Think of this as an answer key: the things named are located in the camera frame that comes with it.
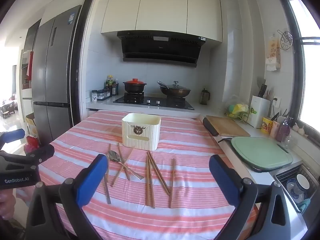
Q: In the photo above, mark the red bag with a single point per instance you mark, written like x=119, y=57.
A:
x=32, y=143

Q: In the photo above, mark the pink cup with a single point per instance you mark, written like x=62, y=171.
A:
x=275, y=130

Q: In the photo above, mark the white knife block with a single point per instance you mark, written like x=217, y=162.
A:
x=258, y=112

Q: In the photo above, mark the dark wok with lid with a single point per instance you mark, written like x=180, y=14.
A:
x=175, y=91

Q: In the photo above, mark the green cap sauce bottle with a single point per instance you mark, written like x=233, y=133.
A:
x=109, y=82

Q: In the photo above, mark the white wall socket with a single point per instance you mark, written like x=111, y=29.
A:
x=276, y=102

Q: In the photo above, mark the purple soap bottle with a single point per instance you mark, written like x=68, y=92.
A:
x=283, y=131

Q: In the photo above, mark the black range hood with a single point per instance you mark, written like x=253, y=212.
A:
x=160, y=48

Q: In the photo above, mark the black clay pot red lid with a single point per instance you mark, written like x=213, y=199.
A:
x=134, y=85

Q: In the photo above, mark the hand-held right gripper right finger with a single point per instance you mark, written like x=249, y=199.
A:
x=222, y=177

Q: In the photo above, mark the yellow printed can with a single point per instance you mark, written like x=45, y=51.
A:
x=267, y=125

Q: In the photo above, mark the white wall cabinet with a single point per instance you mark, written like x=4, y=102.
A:
x=162, y=7

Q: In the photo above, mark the hanging printed packet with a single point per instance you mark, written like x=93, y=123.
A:
x=273, y=53

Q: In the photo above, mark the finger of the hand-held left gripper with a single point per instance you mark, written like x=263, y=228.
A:
x=15, y=135
x=42, y=152

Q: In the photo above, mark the person's left hand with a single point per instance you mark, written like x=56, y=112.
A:
x=6, y=205

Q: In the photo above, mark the dark sauce bottle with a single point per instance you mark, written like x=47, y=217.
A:
x=115, y=88

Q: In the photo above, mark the green cutting board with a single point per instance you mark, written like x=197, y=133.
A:
x=260, y=152

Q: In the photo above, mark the white label spice jar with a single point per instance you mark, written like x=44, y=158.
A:
x=94, y=96

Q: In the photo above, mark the yellow green plastic bag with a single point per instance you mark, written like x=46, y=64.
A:
x=237, y=108

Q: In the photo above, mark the blue white bowl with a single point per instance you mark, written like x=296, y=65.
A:
x=296, y=187

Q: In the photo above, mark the dark glass kettle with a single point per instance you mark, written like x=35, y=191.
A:
x=204, y=97

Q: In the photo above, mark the metal spoon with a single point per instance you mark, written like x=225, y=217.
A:
x=107, y=192
x=113, y=156

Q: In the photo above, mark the steel sink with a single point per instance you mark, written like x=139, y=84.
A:
x=282, y=177

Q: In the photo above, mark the dark door frame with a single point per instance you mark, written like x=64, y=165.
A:
x=80, y=55

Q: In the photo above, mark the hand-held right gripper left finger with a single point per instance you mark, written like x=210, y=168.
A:
x=92, y=177

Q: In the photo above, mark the garlic bulbs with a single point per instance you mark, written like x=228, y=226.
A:
x=298, y=128

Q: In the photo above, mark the black gas stove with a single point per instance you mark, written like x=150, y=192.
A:
x=155, y=102

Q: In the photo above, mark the row of spice jars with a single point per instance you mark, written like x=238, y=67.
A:
x=103, y=94

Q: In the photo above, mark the cream ribbed utensil box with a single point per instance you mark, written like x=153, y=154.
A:
x=141, y=132

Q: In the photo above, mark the wooden cutting board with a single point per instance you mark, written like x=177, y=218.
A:
x=227, y=126

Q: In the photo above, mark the window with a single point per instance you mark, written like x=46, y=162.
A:
x=310, y=80

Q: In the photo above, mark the pink white striped cloth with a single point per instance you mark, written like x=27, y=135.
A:
x=190, y=142

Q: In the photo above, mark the grey steel refrigerator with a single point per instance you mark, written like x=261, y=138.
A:
x=57, y=67

